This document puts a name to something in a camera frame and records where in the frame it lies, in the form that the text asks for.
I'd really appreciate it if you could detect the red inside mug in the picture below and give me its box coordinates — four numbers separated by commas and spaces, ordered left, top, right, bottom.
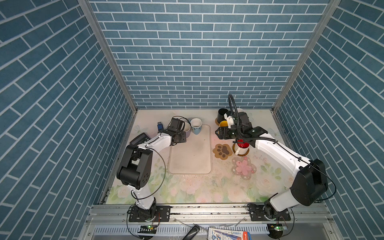
234, 140, 250, 156

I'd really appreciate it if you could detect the beige serving tray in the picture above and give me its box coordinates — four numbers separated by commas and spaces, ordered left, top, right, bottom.
169, 125, 212, 175

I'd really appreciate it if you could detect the aluminium front rail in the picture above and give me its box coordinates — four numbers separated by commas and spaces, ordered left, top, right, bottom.
79, 203, 342, 240

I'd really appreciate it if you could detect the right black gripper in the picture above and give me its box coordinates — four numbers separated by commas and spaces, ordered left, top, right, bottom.
214, 125, 243, 140

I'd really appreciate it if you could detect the black handheld device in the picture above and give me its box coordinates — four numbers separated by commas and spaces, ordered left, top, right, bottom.
183, 225, 201, 240

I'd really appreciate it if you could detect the pink flower coaster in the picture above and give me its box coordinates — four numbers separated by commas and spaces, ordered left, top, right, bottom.
231, 157, 257, 181

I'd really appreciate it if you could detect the light blue floral mug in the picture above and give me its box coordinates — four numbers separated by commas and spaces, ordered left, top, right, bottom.
190, 118, 203, 135

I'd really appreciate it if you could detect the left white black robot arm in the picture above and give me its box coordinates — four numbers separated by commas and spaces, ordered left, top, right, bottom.
117, 116, 191, 210

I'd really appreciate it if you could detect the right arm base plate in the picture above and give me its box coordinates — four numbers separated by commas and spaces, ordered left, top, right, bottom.
246, 204, 291, 222

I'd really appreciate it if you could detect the green circuit board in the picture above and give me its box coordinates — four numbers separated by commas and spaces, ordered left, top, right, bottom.
138, 225, 158, 235

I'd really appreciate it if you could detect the black calculator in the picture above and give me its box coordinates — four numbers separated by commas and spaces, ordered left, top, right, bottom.
130, 133, 150, 146

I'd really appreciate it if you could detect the brown cork round coaster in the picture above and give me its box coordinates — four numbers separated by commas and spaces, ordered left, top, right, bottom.
232, 143, 250, 157

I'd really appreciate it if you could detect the yellow mug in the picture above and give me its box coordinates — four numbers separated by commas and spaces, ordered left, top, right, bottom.
219, 121, 228, 127

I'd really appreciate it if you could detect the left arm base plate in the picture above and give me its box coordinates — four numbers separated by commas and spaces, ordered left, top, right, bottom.
128, 206, 171, 223

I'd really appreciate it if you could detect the blue stapler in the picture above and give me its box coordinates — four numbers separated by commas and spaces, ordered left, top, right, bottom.
157, 122, 164, 133

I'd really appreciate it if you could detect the blue white printed package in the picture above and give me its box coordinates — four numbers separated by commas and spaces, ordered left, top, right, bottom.
208, 228, 252, 240

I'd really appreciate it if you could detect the black mug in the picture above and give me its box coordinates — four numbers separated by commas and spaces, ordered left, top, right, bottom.
217, 108, 229, 125

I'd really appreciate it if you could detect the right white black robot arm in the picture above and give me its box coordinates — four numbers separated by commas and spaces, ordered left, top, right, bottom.
215, 111, 329, 219

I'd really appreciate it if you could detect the brown paw print coaster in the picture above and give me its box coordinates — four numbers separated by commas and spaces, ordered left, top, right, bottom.
213, 144, 233, 160

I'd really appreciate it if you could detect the white mug grey handle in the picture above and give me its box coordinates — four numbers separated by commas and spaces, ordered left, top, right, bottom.
184, 121, 191, 138

